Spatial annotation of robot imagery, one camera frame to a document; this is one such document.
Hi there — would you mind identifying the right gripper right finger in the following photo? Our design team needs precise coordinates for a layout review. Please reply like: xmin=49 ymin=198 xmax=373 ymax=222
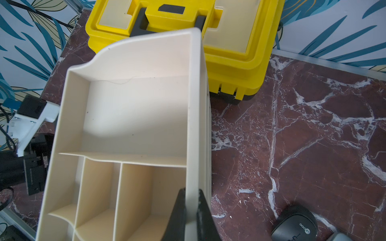
xmin=197 ymin=189 xmax=222 ymax=241

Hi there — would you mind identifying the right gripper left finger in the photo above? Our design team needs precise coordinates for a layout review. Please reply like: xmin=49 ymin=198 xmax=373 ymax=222
xmin=161 ymin=188 xmax=187 ymax=241

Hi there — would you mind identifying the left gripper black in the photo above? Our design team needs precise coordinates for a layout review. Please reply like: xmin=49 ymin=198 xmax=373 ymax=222
xmin=1 ymin=134 xmax=54 ymax=195

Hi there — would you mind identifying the black computer mouse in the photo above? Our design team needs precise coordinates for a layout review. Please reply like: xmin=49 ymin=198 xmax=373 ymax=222
xmin=271 ymin=204 xmax=318 ymax=241

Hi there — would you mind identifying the beige drawer organizer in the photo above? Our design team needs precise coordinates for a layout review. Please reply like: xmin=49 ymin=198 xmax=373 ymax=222
xmin=36 ymin=28 xmax=212 ymax=241

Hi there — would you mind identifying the white computer mouse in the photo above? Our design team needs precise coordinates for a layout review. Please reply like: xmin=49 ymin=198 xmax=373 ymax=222
xmin=326 ymin=233 xmax=353 ymax=241

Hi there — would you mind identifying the yellow black toolbox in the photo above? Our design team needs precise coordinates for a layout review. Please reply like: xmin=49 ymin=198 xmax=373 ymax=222
xmin=85 ymin=0 xmax=284 ymax=104

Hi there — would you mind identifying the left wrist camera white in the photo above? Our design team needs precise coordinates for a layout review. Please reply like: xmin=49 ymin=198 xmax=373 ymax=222
xmin=9 ymin=95 xmax=60 ymax=157

